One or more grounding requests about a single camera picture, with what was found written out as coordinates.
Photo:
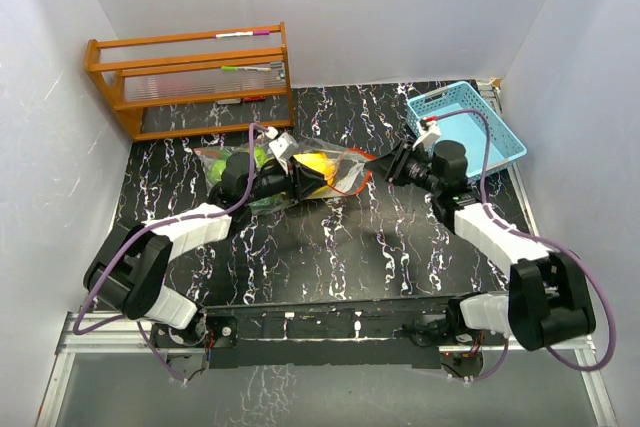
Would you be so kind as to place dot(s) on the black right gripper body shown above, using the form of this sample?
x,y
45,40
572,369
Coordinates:
x,y
413,169

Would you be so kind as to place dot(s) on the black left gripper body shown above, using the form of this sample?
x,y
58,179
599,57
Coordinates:
x,y
275,182

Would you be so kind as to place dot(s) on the yellow fake banana bunch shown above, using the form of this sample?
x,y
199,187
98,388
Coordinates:
x,y
320,162

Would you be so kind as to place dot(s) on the clear zip bag red seal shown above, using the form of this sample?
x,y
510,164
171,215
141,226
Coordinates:
x,y
343,168

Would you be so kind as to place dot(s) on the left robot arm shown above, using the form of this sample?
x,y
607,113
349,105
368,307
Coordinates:
x,y
129,269

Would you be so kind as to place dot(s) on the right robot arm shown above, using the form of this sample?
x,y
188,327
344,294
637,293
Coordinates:
x,y
547,301

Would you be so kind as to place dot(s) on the green fake lime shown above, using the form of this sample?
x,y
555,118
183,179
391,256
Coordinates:
x,y
260,157
215,171

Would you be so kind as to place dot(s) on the clear bag with green food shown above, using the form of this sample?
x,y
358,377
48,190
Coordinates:
x,y
235,178

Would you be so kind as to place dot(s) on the light blue plastic basket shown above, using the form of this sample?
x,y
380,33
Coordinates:
x,y
468,128

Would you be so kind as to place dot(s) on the orange wooden rack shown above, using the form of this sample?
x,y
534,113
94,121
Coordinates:
x,y
137,75

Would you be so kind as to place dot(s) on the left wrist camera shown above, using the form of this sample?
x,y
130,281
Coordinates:
x,y
283,146

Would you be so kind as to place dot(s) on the aluminium frame rail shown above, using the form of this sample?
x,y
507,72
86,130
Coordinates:
x,y
426,321

